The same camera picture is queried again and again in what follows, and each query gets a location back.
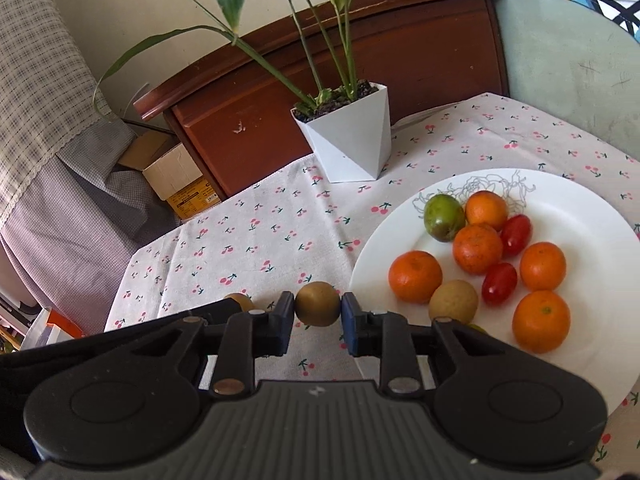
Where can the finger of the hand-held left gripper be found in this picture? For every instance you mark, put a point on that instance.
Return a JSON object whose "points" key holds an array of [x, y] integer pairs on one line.
{"points": [[212, 310]]}

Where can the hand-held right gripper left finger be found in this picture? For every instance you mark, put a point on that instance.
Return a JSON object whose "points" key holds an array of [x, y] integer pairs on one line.
{"points": [[289, 330]]}

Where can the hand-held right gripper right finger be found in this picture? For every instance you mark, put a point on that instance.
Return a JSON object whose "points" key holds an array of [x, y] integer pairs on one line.
{"points": [[350, 327]]}

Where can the brown round longan fruit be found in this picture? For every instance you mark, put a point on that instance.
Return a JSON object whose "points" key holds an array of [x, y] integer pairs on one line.
{"points": [[452, 302], [242, 301], [317, 304]]}

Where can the orange mandarin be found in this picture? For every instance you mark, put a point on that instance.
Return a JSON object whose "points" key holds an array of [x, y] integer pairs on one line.
{"points": [[543, 266], [485, 209], [415, 276], [477, 248], [541, 321]]}

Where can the green round fruit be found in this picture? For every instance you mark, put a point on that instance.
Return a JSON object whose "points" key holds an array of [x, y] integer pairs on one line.
{"points": [[442, 217]]}

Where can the red cherry tomato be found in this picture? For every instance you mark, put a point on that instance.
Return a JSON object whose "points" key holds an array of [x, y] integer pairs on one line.
{"points": [[516, 234], [499, 283]]}

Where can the white plate with line drawing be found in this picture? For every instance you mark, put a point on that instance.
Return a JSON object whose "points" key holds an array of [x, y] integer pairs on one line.
{"points": [[580, 200]]}

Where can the white plastic bin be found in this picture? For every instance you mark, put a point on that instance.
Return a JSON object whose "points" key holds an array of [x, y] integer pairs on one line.
{"points": [[37, 330]]}

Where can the orange plastic piece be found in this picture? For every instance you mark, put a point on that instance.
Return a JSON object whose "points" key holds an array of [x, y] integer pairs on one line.
{"points": [[67, 322]]}

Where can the cherry print tablecloth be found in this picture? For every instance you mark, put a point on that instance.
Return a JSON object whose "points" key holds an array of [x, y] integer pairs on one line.
{"points": [[250, 240]]}

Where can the open cardboard box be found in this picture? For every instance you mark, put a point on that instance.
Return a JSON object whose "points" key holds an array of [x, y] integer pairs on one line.
{"points": [[175, 170]]}

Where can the lavender gingham cloth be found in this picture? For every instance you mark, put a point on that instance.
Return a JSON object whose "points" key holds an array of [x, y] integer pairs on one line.
{"points": [[75, 210]]}

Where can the green plant in white pot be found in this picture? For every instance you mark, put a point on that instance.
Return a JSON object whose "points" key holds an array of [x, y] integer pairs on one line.
{"points": [[350, 140]]}

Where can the beige plaid lace-trimmed cloth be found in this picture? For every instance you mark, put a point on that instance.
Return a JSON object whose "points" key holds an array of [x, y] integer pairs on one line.
{"points": [[40, 85]]}

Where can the dark red wooden cabinet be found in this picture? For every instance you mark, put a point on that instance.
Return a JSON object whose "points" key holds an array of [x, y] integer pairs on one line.
{"points": [[425, 50]]}

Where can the pale green mattress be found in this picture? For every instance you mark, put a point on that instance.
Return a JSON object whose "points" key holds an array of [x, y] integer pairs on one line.
{"points": [[565, 60]]}

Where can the black white patterned cloth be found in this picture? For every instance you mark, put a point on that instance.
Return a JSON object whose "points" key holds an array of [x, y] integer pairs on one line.
{"points": [[617, 5]]}

